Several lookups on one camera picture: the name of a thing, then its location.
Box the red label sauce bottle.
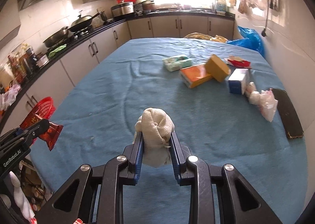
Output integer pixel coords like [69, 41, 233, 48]
[8, 55, 25, 85]

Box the dark soy sauce bottle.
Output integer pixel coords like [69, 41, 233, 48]
[22, 48, 36, 77]

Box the dark pot by window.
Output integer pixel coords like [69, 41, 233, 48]
[133, 0, 157, 15]

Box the blue plastic bag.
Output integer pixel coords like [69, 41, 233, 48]
[226, 26, 265, 58]

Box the silver rice cooker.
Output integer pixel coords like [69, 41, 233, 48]
[111, 2, 134, 18]

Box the white blue carton box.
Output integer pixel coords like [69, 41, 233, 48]
[228, 68, 249, 95]

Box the yellow cardboard box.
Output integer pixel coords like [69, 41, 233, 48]
[205, 54, 231, 82]

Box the green rag on counter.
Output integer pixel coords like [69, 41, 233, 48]
[48, 44, 67, 59]

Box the black phone case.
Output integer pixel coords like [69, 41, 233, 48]
[271, 88, 304, 139]

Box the white plastic bag on counter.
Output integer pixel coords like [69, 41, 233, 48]
[0, 84, 21, 111]

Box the orange tissue pack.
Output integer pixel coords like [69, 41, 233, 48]
[179, 64, 213, 89]

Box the dark frying pan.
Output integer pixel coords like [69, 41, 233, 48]
[43, 26, 69, 48]

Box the white tissue box on counter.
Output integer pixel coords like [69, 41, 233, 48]
[37, 54, 49, 68]

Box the blue table cloth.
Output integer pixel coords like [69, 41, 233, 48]
[31, 38, 308, 223]

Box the red snack bag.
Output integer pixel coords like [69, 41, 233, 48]
[20, 112, 64, 151]

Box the white cloth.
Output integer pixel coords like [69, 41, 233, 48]
[134, 108, 175, 168]

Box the red plastic mesh basket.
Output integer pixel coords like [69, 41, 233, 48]
[19, 96, 57, 146]

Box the wok with lid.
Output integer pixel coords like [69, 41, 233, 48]
[68, 12, 100, 33]

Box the pink white plastic bag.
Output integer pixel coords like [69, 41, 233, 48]
[245, 82, 278, 122]

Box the yellow wicker chair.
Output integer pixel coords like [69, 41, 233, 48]
[184, 32, 228, 43]

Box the red white wrapper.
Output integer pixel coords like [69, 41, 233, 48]
[224, 55, 251, 69]

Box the green tissue pack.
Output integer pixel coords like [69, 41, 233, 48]
[162, 55, 192, 72]

